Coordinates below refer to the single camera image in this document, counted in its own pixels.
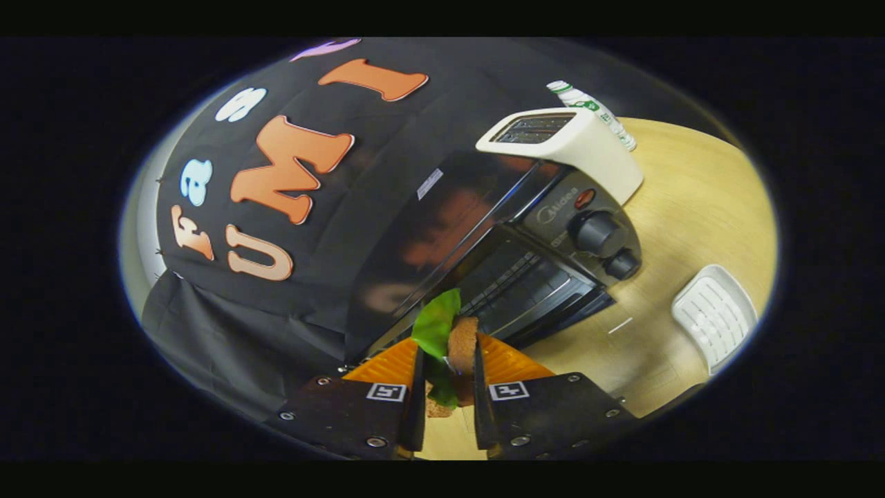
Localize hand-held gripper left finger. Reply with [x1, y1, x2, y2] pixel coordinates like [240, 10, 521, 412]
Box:
[266, 337, 427, 461]

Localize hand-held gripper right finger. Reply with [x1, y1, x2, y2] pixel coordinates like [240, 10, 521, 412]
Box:
[472, 332, 641, 461]

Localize bread and lettuce sandwich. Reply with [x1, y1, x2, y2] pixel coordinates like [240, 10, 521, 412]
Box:
[411, 288, 482, 420]

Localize black toaster oven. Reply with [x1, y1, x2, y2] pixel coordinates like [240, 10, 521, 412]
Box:
[343, 148, 644, 368]

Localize white pop-up toaster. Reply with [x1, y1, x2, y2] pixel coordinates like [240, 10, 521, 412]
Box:
[475, 108, 644, 207]

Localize white ribbed plastic tray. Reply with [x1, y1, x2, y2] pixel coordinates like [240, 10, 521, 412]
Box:
[670, 264, 760, 376]

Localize white bottle green label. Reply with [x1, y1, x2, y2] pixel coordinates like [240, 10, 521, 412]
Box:
[546, 80, 637, 152]

